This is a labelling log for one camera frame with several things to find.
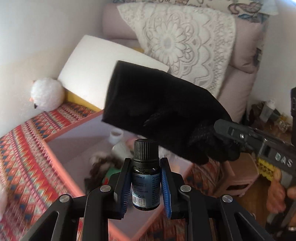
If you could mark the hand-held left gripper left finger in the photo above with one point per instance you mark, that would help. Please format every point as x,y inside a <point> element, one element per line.
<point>124,190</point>

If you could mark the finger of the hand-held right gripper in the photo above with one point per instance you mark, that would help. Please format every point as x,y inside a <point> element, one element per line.
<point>233,133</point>

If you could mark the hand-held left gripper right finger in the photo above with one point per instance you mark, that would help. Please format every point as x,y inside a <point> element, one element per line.
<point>166,192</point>

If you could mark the dark blue glass bottle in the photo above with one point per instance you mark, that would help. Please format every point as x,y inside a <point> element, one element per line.
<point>144,180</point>

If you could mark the brown fuzzy item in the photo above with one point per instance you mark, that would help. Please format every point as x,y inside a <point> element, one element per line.
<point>101,166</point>

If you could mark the orange cardboard box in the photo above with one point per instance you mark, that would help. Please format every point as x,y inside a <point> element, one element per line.
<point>69,148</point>

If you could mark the black knit cloth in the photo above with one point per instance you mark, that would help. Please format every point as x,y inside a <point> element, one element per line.
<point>161,104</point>

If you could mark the person's right hand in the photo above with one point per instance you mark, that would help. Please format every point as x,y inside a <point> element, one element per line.
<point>277,194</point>

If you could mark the yellow egg tray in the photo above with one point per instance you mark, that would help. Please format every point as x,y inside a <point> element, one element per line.
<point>267,170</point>

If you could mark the pink plastic stool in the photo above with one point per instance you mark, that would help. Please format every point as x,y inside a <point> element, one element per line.
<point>240,173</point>

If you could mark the yellow pad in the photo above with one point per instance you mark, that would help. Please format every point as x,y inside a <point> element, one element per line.
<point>81,100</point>

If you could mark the white lace pillow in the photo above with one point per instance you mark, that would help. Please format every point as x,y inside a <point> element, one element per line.
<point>185,39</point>

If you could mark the patterned red bedspread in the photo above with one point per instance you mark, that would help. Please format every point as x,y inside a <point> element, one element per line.
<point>23,150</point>

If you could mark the round white plush toy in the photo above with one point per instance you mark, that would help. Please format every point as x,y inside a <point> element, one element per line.
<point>47,93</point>

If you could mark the floral print pillow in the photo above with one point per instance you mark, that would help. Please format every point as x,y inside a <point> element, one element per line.
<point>242,7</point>

